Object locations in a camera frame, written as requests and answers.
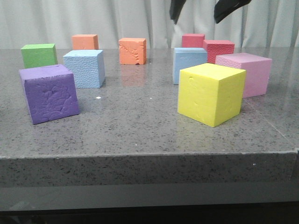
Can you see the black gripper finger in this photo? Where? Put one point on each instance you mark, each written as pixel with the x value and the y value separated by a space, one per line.
pixel 223 8
pixel 175 9

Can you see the light blue smooth foam cube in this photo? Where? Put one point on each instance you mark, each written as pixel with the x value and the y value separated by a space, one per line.
pixel 185 58

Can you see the light blue textured foam cube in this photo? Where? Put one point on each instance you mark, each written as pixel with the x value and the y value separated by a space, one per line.
pixel 87 66

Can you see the red foam cube rear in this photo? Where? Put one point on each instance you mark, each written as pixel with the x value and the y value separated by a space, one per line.
pixel 193 40

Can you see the red textured foam cube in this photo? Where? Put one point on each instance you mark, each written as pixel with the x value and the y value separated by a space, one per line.
pixel 217 47

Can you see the white curtain backdrop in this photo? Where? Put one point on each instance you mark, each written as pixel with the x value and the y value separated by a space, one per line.
pixel 261 23

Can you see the orange damaged foam cube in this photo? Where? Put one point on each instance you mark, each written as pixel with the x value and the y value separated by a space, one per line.
pixel 132 51

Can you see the pink foam cube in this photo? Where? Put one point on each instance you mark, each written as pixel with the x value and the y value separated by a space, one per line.
pixel 258 70

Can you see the yellow foam cube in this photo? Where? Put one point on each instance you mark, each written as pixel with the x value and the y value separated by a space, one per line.
pixel 210 93

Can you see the orange foam cube rear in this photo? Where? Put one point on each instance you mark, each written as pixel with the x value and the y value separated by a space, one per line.
pixel 85 42

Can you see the green foam cube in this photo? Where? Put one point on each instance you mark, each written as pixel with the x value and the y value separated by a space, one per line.
pixel 39 55

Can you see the purple foam cube front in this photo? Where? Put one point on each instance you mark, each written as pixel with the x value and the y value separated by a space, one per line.
pixel 50 93

